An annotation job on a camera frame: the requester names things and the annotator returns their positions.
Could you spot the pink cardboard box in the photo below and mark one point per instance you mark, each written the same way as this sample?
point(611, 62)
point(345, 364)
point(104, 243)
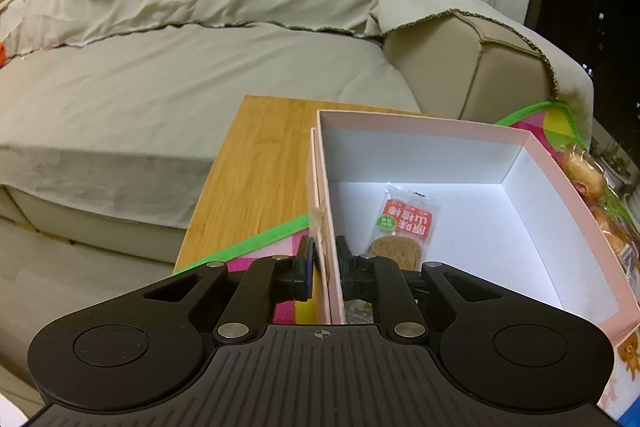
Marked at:
point(503, 210)

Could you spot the bagged bread rolls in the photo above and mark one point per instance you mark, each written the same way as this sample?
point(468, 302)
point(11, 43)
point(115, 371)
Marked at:
point(614, 222)

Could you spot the beige covered sofa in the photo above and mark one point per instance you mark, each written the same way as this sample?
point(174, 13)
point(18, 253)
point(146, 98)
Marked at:
point(112, 111)

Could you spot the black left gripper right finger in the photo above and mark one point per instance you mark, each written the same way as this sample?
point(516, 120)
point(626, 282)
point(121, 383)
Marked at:
point(357, 275)

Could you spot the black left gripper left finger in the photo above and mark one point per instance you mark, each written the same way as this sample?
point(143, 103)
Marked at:
point(293, 276)

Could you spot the wooden side table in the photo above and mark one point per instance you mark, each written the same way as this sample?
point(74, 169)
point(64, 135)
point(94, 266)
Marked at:
point(258, 178)

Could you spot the colourful cartoon play mat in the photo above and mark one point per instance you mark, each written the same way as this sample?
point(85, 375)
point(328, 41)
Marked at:
point(622, 391)

